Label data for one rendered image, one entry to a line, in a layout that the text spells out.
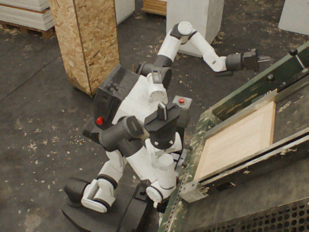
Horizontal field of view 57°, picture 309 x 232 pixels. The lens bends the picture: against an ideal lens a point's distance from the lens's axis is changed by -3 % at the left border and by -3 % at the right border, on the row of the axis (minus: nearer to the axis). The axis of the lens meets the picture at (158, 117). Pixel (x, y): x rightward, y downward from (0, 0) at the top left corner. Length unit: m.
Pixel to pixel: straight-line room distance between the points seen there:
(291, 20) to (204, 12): 1.88
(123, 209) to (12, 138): 1.52
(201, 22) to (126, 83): 2.68
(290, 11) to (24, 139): 4.25
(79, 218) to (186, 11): 2.77
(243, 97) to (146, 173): 0.86
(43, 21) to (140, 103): 3.68
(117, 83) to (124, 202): 1.24
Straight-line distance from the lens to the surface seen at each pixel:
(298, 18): 5.26
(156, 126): 0.85
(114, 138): 1.18
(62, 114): 3.38
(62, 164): 2.89
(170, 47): 1.53
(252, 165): 1.18
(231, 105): 1.86
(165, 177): 1.13
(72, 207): 2.40
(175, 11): 3.99
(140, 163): 1.19
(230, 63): 1.55
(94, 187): 2.28
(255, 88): 1.77
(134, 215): 2.26
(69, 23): 3.05
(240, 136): 1.50
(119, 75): 1.36
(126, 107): 1.25
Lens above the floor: 2.18
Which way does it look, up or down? 43 degrees down
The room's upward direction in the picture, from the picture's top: straight up
